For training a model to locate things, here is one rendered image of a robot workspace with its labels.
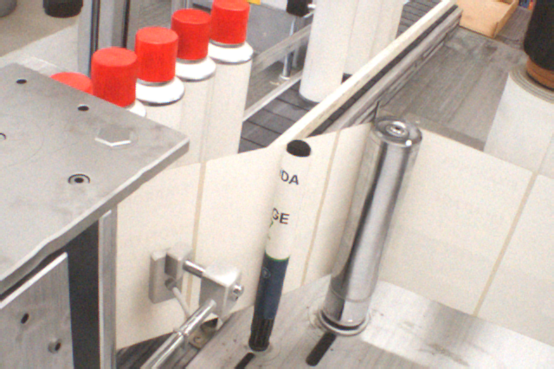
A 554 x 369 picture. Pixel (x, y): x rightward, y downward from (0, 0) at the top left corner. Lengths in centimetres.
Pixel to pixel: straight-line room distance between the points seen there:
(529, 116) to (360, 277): 23
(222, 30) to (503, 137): 28
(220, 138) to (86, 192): 40
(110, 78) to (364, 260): 23
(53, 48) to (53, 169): 86
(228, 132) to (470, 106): 58
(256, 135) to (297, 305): 28
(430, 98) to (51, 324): 94
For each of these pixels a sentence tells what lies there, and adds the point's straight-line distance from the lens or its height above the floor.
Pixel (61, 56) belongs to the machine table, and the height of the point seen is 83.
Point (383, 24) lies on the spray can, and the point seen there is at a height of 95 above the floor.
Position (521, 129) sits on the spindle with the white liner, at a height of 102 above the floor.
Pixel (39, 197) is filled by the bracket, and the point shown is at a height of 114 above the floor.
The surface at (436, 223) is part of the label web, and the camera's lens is 56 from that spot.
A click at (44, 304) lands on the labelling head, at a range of 26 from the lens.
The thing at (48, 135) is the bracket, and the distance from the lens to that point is 30.
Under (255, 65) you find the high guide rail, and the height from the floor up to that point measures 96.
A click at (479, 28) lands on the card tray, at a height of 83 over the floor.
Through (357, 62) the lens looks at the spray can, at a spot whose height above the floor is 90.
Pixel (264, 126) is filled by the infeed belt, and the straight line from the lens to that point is 86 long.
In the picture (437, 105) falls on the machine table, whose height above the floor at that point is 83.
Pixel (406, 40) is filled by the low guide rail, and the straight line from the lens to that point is 112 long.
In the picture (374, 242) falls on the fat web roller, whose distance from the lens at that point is 54.
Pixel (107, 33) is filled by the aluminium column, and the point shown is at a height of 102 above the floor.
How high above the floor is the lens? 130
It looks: 34 degrees down
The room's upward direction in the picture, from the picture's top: 11 degrees clockwise
